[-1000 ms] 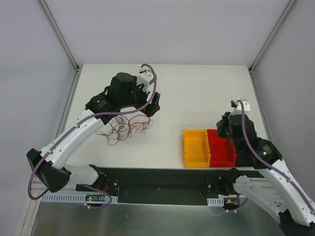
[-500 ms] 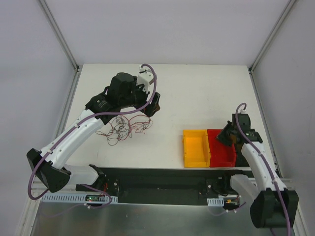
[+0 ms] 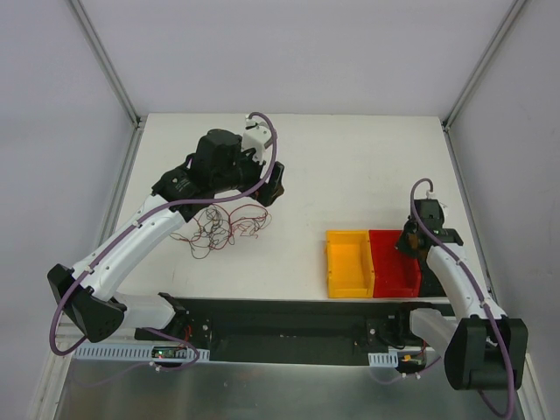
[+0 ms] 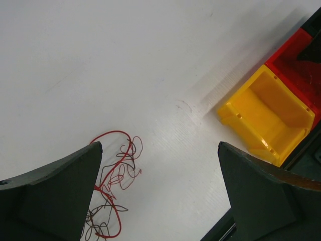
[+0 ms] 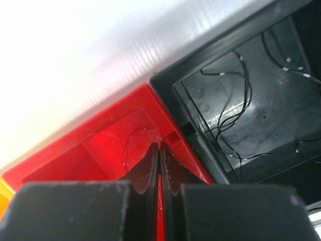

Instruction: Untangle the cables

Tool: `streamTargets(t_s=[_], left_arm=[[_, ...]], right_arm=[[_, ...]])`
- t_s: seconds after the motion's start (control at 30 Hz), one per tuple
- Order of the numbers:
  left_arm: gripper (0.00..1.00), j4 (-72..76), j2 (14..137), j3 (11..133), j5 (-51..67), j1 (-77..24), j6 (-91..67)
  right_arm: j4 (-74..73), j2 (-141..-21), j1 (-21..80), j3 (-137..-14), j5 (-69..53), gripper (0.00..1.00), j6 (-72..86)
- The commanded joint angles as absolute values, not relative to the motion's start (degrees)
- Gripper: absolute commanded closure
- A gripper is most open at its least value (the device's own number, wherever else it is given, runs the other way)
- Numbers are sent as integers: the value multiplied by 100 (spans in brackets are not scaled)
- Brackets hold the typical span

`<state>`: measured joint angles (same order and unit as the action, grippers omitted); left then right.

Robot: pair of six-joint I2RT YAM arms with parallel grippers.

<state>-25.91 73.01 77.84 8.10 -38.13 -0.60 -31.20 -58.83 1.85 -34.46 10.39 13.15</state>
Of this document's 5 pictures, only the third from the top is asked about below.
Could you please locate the red wire bundle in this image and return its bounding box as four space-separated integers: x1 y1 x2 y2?
169 201 272 262

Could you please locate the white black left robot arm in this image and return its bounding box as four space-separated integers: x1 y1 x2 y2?
47 119 284 343

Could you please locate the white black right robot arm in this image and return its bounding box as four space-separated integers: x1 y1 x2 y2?
394 199 529 390

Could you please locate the red plastic bin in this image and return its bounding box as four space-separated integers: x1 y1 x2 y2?
368 230 422 298

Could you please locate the black plastic bin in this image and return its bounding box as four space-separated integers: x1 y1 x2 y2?
418 259 446 298

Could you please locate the yellow plastic bin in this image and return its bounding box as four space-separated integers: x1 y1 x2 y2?
325 230 375 298

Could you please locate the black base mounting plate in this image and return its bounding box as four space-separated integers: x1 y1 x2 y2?
133 297 450 364

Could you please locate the metal front panel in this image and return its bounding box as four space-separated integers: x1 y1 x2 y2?
54 360 494 419

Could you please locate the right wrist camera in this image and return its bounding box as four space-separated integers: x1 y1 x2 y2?
437 199 449 221

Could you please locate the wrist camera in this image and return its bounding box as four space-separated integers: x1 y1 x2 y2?
437 199 449 221
241 118 272 163

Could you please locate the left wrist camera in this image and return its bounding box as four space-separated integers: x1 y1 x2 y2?
241 118 272 163

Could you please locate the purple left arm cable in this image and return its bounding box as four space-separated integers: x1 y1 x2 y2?
48 112 279 356

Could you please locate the right white cable duct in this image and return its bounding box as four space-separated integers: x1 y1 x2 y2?
367 352 399 368

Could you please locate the white cable duct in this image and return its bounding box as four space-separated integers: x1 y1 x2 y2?
367 352 399 368
73 344 210 363

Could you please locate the left aluminium frame post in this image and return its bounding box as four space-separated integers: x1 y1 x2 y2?
66 0 142 128

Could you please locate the aluminium frame post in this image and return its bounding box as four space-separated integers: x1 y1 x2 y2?
66 0 142 128
442 0 530 132

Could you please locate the right aluminium frame post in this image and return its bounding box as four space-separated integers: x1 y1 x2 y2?
442 0 530 132

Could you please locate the left white cable duct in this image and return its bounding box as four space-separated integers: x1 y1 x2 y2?
73 344 210 363

